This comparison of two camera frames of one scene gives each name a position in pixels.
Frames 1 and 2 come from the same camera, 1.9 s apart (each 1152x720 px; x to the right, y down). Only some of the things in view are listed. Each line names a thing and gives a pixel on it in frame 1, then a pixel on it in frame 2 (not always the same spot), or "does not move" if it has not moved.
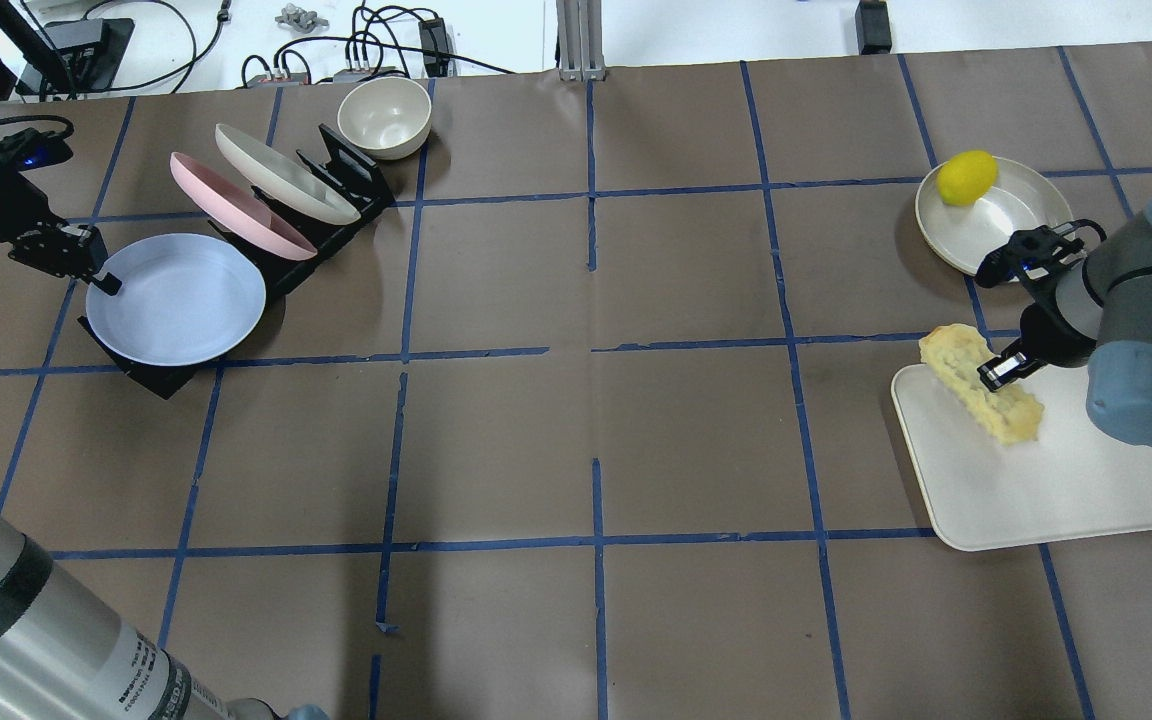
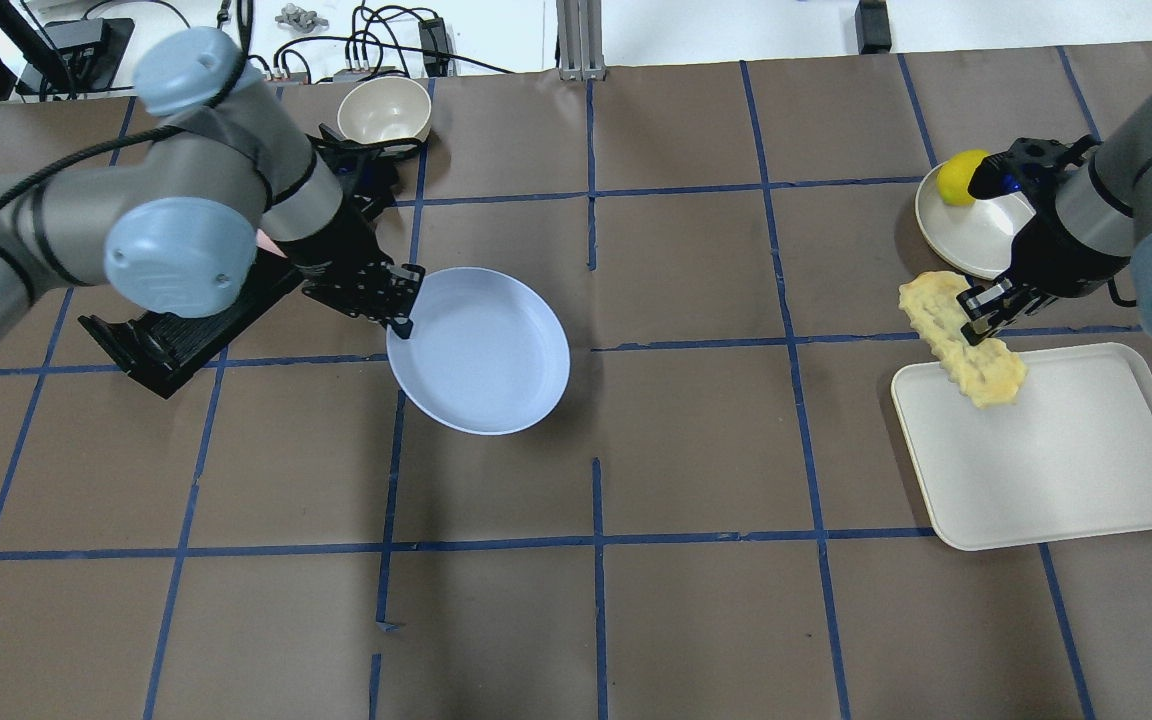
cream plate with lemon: (965, 237) does not move
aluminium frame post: (579, 34) does not move
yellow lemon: (965, 177) does not move
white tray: (1070, 481) does not move
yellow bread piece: (953, 354) -> (988, 372)
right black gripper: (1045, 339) -> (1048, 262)
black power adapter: (435, 47) does not move
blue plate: (184, 300) -> (488, 352)
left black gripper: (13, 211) -> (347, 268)
